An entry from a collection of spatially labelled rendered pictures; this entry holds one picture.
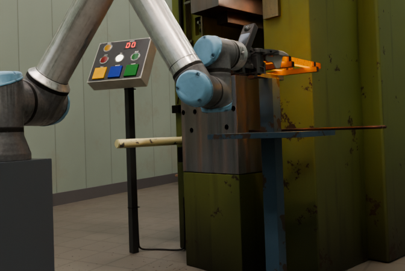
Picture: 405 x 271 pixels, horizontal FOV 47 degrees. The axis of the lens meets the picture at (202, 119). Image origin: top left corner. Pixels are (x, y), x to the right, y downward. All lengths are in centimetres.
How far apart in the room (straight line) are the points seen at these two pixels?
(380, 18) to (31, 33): 325
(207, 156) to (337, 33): 84
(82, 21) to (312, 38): 104
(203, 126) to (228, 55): 94
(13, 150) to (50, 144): 330
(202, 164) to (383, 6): 118
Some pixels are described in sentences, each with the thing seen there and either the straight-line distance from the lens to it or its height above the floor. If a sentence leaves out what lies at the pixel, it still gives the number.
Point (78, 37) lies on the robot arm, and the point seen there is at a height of 98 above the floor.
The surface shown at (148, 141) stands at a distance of 248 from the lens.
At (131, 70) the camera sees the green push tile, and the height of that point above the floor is 101.
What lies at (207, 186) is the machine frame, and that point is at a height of 40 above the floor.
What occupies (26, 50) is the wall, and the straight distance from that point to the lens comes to 468.
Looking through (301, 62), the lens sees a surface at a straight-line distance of 182.
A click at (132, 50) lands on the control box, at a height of 113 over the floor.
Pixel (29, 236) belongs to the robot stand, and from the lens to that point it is 151.
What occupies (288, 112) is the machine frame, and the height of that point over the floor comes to 74.
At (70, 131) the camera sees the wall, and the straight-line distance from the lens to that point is 495.
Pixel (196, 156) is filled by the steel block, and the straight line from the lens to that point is 230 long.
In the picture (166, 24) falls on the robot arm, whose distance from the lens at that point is 126.
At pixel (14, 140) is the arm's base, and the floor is 66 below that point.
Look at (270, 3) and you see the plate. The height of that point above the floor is 125.
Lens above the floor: 67
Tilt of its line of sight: 2 degrees up
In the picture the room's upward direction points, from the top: 2 degrees counter-clockwise
